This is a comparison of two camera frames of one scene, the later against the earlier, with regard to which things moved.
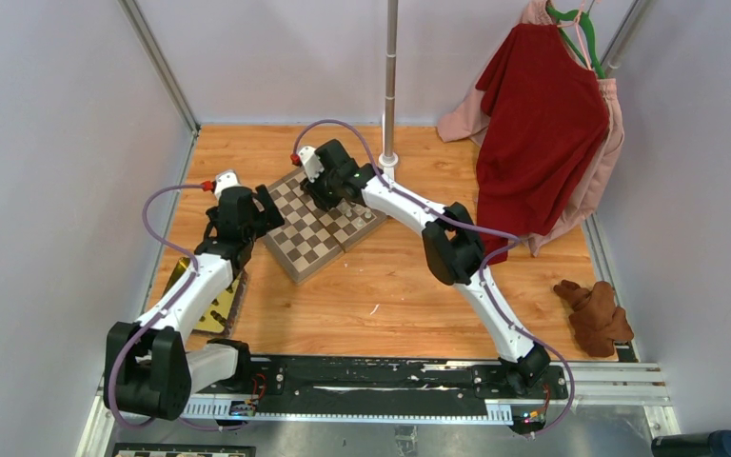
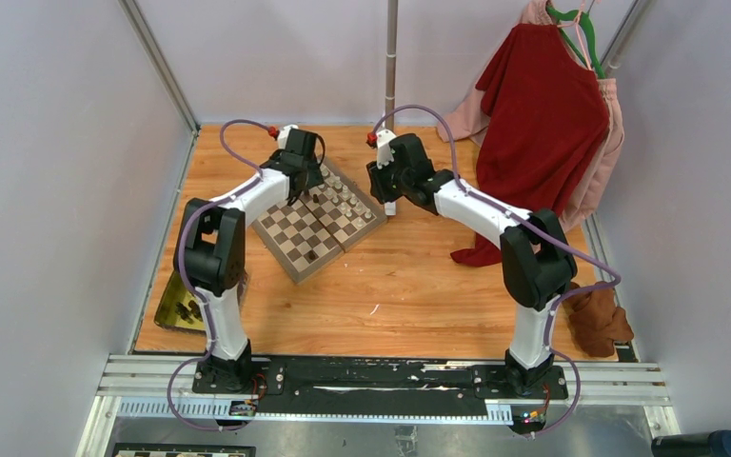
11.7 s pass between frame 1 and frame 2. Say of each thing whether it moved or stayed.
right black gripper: moved
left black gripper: moved
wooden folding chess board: stayed
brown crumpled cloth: stayed
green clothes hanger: stayed
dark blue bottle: stayed
